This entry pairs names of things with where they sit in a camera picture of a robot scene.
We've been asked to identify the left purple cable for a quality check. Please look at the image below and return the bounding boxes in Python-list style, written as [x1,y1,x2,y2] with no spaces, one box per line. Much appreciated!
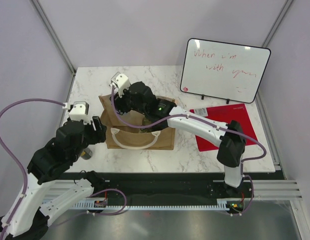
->
[0,98,67,240]

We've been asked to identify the black drink can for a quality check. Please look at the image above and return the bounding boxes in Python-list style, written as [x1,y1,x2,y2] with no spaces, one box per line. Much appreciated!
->
[80,147,93,160]

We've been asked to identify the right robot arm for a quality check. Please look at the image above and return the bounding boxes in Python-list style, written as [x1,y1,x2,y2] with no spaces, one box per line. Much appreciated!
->
[110,81,246,197]

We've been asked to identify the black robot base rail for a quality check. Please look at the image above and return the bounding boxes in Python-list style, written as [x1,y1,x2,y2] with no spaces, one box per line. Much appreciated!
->
[54,170,256,207]

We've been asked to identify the purple cable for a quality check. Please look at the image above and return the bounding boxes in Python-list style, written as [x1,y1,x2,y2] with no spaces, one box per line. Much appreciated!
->
[0,98,67,240]
[110,84,268,216]

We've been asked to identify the white whiteboard black frame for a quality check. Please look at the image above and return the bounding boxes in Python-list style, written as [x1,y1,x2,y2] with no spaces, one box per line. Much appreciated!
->
[180,38,272,104]

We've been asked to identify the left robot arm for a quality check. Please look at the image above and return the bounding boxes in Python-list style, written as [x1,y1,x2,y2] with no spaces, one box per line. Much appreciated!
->
[0,116,107,240]

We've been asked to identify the brown canvas tote bag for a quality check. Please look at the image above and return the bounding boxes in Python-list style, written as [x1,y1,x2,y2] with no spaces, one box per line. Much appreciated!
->
[99,95,176,150]

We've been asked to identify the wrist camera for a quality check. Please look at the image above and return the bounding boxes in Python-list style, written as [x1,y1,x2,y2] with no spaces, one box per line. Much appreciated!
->
[63,101,91,125]
[110,72,131,98]

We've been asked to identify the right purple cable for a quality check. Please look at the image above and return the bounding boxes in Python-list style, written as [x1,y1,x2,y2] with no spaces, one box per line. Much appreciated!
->
[110,84,268,216]

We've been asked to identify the white slotted cable duct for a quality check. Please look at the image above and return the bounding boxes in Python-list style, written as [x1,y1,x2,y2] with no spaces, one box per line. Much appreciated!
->
[42,197,246,210]

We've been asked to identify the red clip file folder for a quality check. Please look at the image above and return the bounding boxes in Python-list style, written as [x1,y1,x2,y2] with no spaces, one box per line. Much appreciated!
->
[190,103,258,152]

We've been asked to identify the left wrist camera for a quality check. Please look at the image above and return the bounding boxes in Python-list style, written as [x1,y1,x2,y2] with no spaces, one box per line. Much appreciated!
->
[63,101,91,125]

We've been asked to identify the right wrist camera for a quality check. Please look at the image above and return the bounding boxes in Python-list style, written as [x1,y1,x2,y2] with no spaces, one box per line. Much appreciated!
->
[110,72,131,98]

